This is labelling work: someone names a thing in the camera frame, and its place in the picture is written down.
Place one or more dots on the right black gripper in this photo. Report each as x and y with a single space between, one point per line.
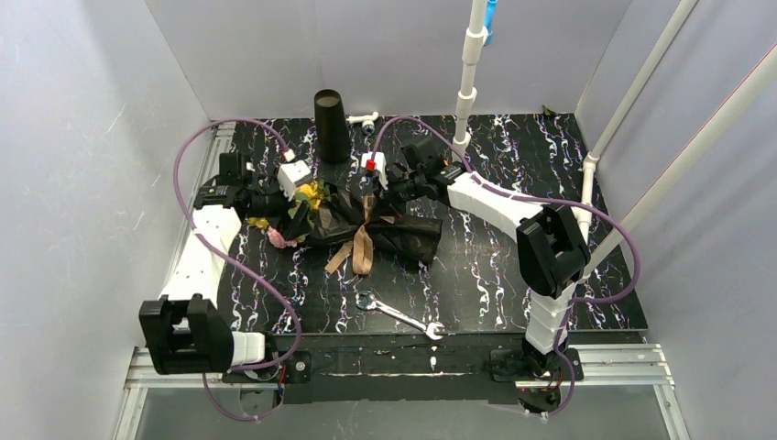
392 189

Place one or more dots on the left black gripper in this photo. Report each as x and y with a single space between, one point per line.
290 206

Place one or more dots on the tan satin ribbon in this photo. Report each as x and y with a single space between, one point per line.
360 248

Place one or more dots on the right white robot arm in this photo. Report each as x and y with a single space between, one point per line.
552 252

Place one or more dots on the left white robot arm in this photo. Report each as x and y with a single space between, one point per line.
183 330

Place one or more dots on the black cone vase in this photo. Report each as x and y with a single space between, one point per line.
334 143

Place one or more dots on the small white pipe fitting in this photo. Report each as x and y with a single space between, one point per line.
366 122

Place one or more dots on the silver combination wrench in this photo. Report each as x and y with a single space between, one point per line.
367 301

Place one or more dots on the blue clip on pipe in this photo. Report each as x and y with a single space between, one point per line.
488 20

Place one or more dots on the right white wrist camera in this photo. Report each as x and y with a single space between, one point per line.
374 164

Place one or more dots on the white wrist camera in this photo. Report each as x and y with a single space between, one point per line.
374 164
292 173

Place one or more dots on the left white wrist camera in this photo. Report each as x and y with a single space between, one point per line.
292 173

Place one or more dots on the white pvc pipe frame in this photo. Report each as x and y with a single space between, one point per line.
686 149

